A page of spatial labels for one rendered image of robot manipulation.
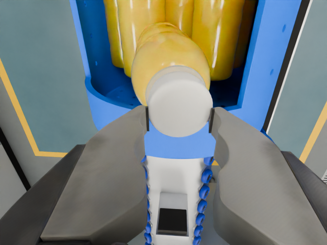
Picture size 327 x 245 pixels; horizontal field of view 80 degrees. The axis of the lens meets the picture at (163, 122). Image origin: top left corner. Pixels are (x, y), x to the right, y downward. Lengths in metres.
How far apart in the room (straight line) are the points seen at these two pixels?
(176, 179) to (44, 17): 1.36
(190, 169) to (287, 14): 0.54
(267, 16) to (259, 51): 0.03
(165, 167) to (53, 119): 1.45
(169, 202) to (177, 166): 0.14
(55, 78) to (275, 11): 1.65
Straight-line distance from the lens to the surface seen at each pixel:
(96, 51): 0.36
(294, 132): 1.94
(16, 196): 2.58
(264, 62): 0.23
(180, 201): 0.74
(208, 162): 0.58
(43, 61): 1.76
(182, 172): 0.68
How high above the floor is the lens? 1.41
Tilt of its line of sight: 58 degrees down
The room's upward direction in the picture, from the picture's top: 172 degrees counter-clockwise
